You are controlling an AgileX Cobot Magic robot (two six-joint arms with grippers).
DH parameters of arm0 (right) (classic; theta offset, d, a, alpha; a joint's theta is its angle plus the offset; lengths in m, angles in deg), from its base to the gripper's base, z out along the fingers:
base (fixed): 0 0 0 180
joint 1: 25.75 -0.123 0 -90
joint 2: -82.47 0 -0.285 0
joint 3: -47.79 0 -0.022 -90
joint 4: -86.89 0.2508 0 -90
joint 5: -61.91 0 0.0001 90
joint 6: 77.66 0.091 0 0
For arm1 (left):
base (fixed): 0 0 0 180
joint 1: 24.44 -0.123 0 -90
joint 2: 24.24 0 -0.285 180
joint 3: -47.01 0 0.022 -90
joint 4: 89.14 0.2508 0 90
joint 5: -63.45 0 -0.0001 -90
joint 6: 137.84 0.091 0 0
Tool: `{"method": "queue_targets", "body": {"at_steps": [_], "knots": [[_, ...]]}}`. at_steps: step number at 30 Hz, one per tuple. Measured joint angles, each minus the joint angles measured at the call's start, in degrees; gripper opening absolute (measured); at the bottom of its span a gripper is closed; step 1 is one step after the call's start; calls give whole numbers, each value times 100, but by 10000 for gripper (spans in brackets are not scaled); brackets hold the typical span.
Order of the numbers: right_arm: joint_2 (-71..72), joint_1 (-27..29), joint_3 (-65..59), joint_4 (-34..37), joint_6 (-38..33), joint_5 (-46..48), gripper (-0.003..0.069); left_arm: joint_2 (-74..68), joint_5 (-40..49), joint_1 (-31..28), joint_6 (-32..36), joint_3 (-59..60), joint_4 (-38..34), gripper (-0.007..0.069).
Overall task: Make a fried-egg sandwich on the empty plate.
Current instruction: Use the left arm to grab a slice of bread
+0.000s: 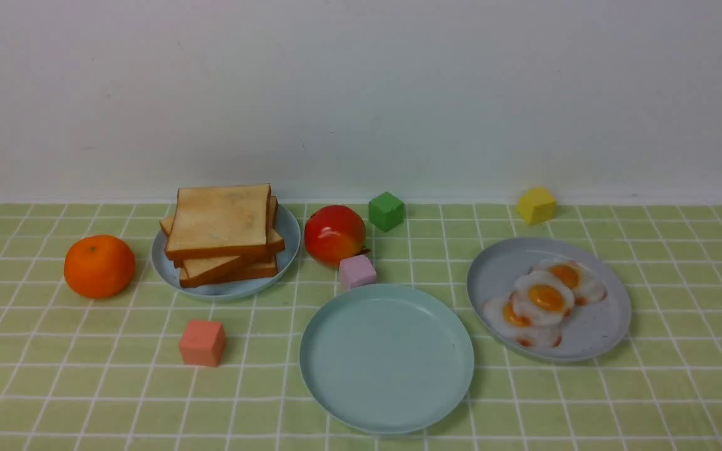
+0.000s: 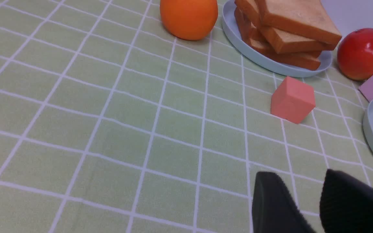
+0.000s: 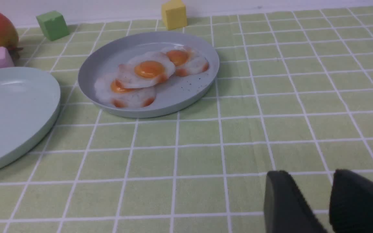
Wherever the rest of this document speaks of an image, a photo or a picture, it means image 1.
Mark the fried egg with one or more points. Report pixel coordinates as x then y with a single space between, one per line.
541 298
586 288
500 315

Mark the red apple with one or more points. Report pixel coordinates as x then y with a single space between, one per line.
334 233

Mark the green cube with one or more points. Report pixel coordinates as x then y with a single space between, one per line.
386 211

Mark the pink cube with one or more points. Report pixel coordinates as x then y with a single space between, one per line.
356 271

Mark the light blue bread plate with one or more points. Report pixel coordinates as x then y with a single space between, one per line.
286 224

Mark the teal centre plate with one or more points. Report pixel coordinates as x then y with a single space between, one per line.
386 359

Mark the yellow cube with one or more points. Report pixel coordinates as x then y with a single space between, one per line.
536 206

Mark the salmon red cube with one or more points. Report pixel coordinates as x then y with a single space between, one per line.
202 343

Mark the grey egg plate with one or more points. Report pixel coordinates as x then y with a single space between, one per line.
589 331

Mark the orange fruit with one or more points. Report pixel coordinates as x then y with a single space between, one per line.
99 266

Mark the green checked tablecloth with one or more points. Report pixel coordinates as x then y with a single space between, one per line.
107 374

